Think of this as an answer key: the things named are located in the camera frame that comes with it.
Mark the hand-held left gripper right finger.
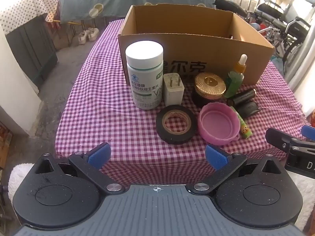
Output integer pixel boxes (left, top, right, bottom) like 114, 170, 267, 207
187, 145, 281, 194

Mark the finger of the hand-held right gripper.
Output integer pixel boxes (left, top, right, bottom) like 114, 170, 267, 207
301, 125, 315, 142
265, 127, 300, 153

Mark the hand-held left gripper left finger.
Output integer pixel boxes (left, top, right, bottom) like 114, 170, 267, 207
34, 143, 125, 194

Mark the green lip balm tube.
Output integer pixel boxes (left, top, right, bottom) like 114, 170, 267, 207
231, 106, 253, 138

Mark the pink plastic lid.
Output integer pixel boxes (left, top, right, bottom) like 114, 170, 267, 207
199, 103, 240, 145

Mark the black electrical tape roll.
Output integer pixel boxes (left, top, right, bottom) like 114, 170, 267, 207
156, 105, 197, 145

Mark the green dropper bottle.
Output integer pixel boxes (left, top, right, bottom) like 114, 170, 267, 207
223, 54, 247, 98

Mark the white charger adapter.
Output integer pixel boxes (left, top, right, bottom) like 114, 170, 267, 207
163, 73, 185, 107

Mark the brown cardboard box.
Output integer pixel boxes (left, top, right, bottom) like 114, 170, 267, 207
118, 4, 275, 86

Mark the gold lidded jar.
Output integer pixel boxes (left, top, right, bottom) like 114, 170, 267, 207
192, 72, 227, 108

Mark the white pill bottle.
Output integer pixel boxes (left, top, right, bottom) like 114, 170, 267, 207
125, 41, 164, 110

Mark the white platform shoe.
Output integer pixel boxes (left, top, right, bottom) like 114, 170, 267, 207
87, 28, 100, 42
78, 30, 89, 45

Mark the black wheelchair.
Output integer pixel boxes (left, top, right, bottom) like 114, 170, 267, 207
255, 0, 315, 40

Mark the dark cabinet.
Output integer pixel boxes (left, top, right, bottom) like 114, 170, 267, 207
5, 15, 58, 88

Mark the yellow stick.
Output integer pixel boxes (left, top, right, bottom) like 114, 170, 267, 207
53, 18, 82, 25

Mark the black seat cushion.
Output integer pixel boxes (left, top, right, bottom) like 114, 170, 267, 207
214, 0, 246, 15

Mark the polka dot cloth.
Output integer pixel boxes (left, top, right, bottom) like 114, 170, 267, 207
0, 0, 59, 35

